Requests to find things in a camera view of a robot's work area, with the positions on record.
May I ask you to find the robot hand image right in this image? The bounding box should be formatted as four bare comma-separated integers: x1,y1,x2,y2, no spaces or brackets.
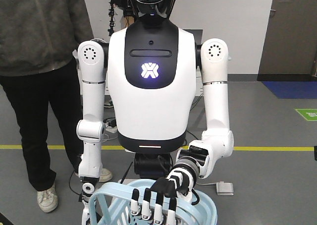
130,167,199,225

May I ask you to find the white robot arm image left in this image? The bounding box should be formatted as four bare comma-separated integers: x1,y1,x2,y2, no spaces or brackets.
76,40,106,225

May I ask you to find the white robot arm image right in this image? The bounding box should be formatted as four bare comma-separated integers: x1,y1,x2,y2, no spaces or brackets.
172,38,234,178

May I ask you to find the blue basket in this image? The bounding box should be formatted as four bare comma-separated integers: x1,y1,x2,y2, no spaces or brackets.
88,179,217,225

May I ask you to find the white floor pedal box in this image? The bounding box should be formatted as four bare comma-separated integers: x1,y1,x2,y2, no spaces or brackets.
216,181,234,196

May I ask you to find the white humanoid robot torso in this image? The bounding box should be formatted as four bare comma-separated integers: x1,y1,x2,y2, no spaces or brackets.
107,0,196,154

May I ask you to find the seated person grey jacket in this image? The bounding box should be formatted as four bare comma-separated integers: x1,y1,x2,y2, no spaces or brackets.
0,0,113,214

